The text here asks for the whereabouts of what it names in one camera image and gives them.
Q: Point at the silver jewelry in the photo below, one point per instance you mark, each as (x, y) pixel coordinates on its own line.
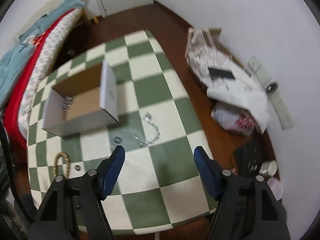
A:
(67, 103)

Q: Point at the silver metal can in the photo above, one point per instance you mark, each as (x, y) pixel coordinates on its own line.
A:
(269, 168)

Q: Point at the black bag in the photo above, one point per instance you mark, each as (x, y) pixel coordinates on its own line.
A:
(250, 158)

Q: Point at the white power strip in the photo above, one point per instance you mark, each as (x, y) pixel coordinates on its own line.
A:
(275, 92)

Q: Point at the black flat device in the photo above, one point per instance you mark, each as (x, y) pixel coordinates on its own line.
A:
(222, 73)

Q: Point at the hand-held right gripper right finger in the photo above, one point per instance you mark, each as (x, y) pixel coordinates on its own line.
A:
(203, 170)

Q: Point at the bed with red blanket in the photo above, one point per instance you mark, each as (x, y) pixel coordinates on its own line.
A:
(37, 55)

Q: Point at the white red plastic bag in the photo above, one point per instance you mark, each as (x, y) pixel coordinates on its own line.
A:
(235, 120)

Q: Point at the green white checkered tablecloth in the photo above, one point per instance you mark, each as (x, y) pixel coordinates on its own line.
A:
(155, 105)

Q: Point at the teal cloth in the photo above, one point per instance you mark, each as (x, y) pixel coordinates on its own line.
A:
(15, 65)

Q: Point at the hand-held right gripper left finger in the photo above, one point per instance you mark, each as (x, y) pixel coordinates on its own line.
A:
(113, 166)

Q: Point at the white patterned bag pile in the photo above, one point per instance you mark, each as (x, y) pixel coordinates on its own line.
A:
(225, 72)

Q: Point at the grey cardboard box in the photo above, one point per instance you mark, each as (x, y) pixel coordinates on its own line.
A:
(82, 102)

